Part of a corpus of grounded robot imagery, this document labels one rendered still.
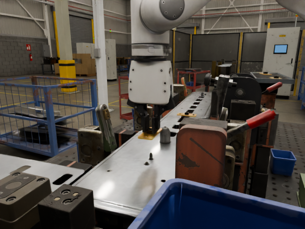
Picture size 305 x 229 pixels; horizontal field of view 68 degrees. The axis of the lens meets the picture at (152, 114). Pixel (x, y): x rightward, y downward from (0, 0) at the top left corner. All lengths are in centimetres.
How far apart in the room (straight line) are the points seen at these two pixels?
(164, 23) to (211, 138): 28
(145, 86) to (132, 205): 25
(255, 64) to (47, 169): 814
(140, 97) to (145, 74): 6
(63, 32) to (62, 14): 54
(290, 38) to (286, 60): 58
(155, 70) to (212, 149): 33
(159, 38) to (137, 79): 10
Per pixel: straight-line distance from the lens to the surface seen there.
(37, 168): 61
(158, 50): 49
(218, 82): 48
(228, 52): 855
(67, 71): 815
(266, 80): 102
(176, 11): 43
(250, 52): 847
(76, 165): 63
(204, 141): 19
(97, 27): 519
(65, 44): 819
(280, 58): 765
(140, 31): 50
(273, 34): 766
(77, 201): 32
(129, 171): 54
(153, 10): 43
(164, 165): 56
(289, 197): 112
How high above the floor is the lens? 126
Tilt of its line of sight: 15 degrees down
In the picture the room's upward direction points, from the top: straight up
